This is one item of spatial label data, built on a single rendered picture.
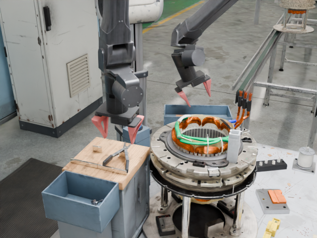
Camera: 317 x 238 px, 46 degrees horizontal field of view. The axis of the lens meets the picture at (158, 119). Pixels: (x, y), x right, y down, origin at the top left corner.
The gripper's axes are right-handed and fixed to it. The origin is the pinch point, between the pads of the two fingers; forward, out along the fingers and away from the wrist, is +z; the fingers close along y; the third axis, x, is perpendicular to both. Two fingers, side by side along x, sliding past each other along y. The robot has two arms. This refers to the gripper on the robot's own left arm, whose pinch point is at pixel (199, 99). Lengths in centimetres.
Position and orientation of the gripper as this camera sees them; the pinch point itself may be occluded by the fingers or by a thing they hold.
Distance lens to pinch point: 138.4
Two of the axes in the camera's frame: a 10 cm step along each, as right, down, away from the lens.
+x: -1.9, -3.3, 9.2
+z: 4.1, 8.3, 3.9
